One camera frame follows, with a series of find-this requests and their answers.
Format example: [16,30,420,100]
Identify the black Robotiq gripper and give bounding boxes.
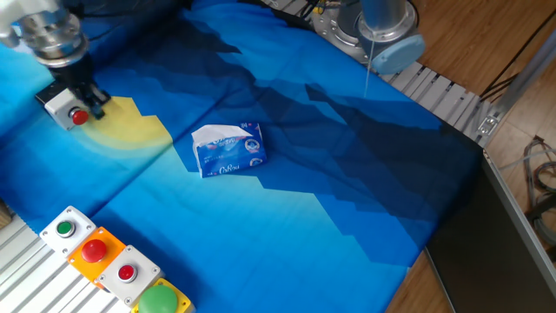
[50,52,112,122]

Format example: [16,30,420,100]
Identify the blue tissue pack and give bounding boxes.
[190,122,268,179]

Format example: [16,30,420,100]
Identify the yellow box green mushroom button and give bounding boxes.
[129,277,196,313]

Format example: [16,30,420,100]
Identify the small grey box red button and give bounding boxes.
[35,82,95,131]

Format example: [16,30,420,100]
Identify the grey coiled cables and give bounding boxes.
[522,135,556,248]

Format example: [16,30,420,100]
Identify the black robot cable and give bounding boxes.
[299,0,362,17]

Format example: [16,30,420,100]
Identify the blue mountain print cloth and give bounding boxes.
[0,0,484,313]

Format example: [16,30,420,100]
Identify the aluminium frame beam with bracket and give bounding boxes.
[476,30,556,137]

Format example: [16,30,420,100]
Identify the large grey box red button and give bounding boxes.
[96,244,166,309]

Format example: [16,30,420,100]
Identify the orange box red mushroom button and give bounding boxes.
[66,225,128,290]

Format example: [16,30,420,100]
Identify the white box green flat button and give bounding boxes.
[38,205,97,257]

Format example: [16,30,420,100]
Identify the round metal mounting plate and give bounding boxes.
[311,0,420,67]

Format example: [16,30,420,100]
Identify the white zip tie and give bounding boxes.
[362,25,376,99]

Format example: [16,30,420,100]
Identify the black floor cables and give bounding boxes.
[479,12,556,100]

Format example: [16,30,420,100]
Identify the black panel aluminium frame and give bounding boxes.
[424,150,556,313]

